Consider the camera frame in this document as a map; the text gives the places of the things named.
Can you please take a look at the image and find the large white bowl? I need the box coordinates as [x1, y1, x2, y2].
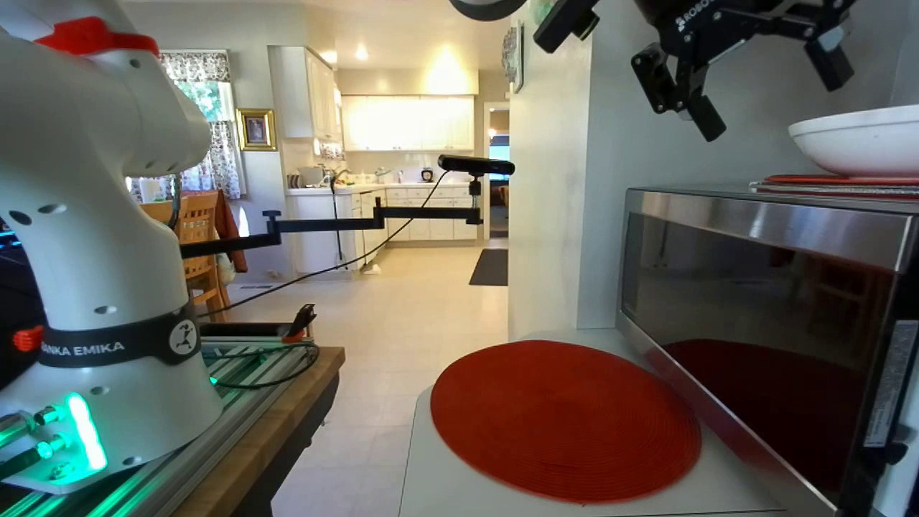
[786, 102, 919, 178]

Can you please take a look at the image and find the bright kitchen window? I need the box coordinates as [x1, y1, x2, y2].
[342, 95, 479, 155]

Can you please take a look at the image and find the wooden table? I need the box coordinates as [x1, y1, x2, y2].
[170, 344, 348, 517]

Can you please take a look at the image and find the patterned window curtain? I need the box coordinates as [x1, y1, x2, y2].
[122, 49, 242, 205]

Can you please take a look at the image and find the black looped cable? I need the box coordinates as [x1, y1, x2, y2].
[203, 339, 324, 395]

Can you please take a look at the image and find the aluminium rail frame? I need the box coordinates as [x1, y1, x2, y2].
[0, 320, 324, 517]

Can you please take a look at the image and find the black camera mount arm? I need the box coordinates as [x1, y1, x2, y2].
[177, 174, 484, 261]

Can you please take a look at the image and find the black camera cable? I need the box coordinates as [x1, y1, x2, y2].
[196, 169, 454, 323]

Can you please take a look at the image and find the dark floor mat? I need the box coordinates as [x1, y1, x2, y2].
[469, 248, 512, 287]

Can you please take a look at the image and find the black clamp with red tips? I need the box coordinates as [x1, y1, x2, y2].
[283, 301, 322, 349]

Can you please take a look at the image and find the stainless steel microwave oven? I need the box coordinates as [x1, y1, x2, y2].
[614, 184, 917, 517]

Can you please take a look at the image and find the white kitchen cabinet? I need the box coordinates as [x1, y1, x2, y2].
[266, 43, 344, 162]

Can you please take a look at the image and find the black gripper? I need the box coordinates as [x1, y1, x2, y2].
[628, 0, 859, 145]

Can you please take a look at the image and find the round wall decoration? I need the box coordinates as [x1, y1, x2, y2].
[499, 24, 527, 95]

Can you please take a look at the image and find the white refrigerator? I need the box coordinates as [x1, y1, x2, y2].
[239, 151, 289, 281]

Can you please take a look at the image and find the wooden chair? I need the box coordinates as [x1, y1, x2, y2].
[141, 189, 232, 323]

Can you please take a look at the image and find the black stereo camera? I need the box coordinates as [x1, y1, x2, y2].
[436, 153, 517, 182]

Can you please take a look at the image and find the gold framed picture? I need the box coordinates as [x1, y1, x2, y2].
[239, 106, 278, 153]

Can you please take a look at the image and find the white kitchen counter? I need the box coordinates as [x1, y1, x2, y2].
[283, 178, 483, 277]

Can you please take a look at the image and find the red plate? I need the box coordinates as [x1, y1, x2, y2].
[750, 169, 919, 205]

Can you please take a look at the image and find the red round placemat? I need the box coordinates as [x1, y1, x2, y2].
[428, 339, 704, 508]

